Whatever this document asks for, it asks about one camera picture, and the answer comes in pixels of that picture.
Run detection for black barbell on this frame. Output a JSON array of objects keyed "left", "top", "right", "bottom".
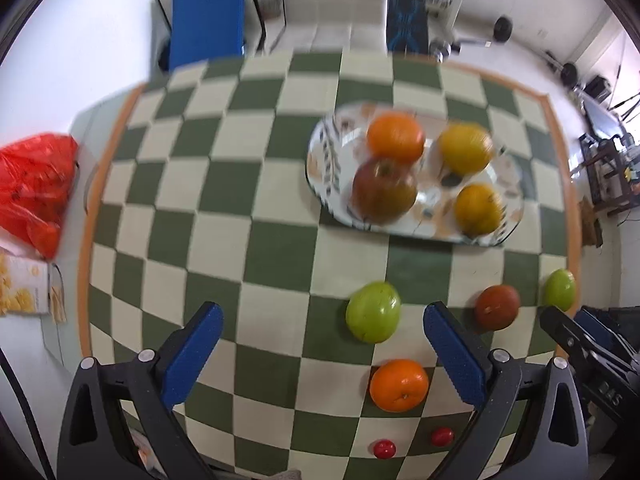
[{"left": 544, "top": 49, "right": 582, "bottom": 87}]

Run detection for black metal shelf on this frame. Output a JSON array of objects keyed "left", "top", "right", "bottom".
[{"left": 579, "top": 132, "right": 640, "bottom": 217}]

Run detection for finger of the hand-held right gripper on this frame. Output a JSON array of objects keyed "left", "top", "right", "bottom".
[
  {"left": 572, "top": 307, "right": 637, "bottom": 358},
  {"left": 539, "top": 305, "right": 603, "bottom": 378}
]

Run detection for large green apple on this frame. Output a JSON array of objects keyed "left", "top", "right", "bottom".
[{"left": 345, "top": 281, "right": 402, "bottom": 344}]

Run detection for green checkered tablecloth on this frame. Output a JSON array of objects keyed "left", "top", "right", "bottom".
[{"left": 77, "top": 51, "right": 584, "bottom": 480}]

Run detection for yellow citrus fruit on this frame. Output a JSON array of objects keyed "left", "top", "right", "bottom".
[
  {"left": 438, "top": 123, "right": 495, "bottom": 177},
  {"left": 453, "top": 183, "right": 505, "bottom": 237}
]

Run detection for white and yellow cardboard box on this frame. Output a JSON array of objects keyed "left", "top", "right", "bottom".
[{"left": 0, "top": 252, "right": 68, "bottom": 323}]

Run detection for patterned glass plate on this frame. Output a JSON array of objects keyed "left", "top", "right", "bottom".
[{"left": 305, "top": 101, "right": 524, "bottom": 247}]

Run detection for red and green apple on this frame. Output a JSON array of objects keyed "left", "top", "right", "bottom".
[{"left": 351, "top": 158, "right": 419, "bottom": 225}]

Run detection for small green apple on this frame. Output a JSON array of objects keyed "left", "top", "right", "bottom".
[{"left": 543, "top": 269, "right": 577, "bottom": 312}]

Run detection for blue patterned mat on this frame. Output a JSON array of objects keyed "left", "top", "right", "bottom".
[{"left": 386, "top": 0, "right": 432, "bottom": 54}]

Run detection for dark red apple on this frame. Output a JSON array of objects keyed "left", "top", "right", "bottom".
[{"left": 474, "top": 284, "right": 521, "bottom": 331}]

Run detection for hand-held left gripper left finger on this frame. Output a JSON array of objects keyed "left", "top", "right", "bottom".
[{"left": 57, "top": 301, "right": 224, "bottom": 480}]

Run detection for black cable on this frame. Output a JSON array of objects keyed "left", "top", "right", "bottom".
[{"left": 0, "top": 347, "right": 57, "bottom": 480}]

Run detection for black weight plate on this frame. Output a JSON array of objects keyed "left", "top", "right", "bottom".
[{"left": 492, "top": 16, "right": 515, "bottom": 44}]

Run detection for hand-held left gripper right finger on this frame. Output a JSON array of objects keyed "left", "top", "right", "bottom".
[{"left": 423, "top": 301, "right": 591, "bottom": 480}]

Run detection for orange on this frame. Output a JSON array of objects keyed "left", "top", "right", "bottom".
[
  {"left": 366, "top": 113, "right": 426, "bottom": 164},
  {"left": 369, "top": 359, "right": 430, "bottom": 413}
]

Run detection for white exercise machine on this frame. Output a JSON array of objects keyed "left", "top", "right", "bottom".
[{"left": 426, "top": 0, "right": 514, "bottom": 63}]

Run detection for red plastic bag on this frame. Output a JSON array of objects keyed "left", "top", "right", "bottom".
[{"left": 0, "top": 132, "right": 81, "bottom": 262}]

